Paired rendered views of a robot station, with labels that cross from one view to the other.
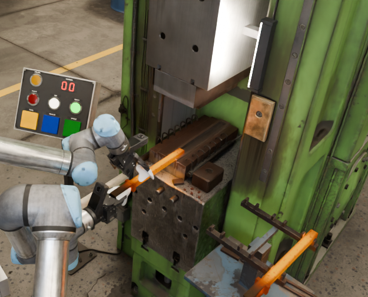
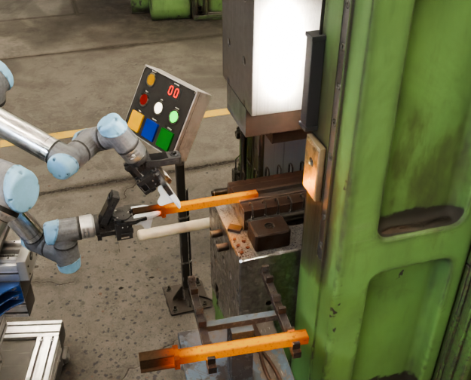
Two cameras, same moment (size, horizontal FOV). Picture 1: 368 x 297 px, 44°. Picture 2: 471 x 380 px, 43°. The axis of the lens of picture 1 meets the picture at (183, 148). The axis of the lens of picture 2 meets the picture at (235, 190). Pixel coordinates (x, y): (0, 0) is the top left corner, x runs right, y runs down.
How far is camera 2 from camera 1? 1.04 m
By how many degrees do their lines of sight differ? 32
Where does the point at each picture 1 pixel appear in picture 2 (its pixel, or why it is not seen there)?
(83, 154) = (69, 146)
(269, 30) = (310, 47)
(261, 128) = (312, 181)
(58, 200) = not seen: outside the picture
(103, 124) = (105, 122)
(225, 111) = not seen: hidden behind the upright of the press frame
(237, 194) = (304, 270)
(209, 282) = not seen: hidden behind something
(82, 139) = (86, 134)
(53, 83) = (163, 86)
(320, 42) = (356, 71)
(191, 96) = (244, 121)
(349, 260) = not seen: outside the picture
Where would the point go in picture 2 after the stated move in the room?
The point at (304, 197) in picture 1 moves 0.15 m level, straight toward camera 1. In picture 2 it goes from (430, 317) to (396, 335)
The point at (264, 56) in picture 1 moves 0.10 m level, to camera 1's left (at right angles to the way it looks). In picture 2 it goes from (309, 82) to (277, 72)
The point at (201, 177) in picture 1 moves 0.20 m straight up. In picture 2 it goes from (252, 228) to (253, 176)
